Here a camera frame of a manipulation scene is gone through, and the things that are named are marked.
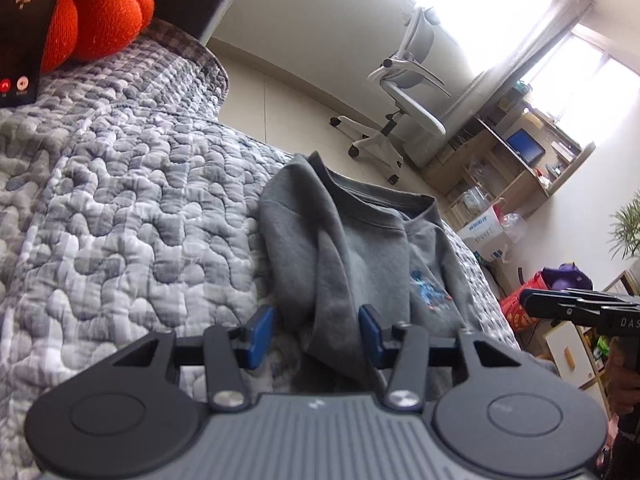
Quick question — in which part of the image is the person's right hand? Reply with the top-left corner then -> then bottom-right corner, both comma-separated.
607,360 -> 640,416

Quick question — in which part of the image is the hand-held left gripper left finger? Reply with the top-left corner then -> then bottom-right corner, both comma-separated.
111,306 -> 276,413

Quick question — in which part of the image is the black smartphone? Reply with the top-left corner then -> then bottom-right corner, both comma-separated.
0,0 -> 71,109

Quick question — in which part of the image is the grey white quilted blanket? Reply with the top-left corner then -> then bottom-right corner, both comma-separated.
0,17 -> 558,480

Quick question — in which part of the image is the white grey office chair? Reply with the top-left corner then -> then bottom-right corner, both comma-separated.
330,5 -> 453,184

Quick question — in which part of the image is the orange pumpkin cushion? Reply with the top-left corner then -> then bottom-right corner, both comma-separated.
40,0 -> 155,75

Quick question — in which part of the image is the wooden shelf desk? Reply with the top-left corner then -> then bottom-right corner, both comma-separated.
422,80 -> 597,221

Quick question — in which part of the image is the purple plush toy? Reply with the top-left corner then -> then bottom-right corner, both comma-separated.
541,262 -> 593,292

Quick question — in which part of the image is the white cardboard box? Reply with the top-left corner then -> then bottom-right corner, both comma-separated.
457,199 -> 511,263

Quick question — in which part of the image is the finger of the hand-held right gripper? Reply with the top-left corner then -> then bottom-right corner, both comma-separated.
537,287 -> 640,307
519,291 -> 608,323

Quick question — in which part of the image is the green potted plant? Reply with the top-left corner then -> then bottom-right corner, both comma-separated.
609,200 -> 640,261

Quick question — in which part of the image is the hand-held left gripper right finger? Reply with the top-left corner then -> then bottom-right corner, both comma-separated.
359,304 -> 526,413

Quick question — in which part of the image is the white cabinet with wooden handle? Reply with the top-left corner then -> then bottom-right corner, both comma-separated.
545,320 -> 616,391

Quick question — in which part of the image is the laptop with blue screen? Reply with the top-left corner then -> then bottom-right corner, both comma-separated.
504,128 -> 546,166

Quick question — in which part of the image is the grey sweatshirt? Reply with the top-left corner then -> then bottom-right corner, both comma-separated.
257,151 -> 483,396

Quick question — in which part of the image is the red patterned bag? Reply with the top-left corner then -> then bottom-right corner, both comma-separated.
500,270 -> 551,333

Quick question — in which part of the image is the grey curtain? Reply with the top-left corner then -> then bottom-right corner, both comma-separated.
440,0 -> 591,126

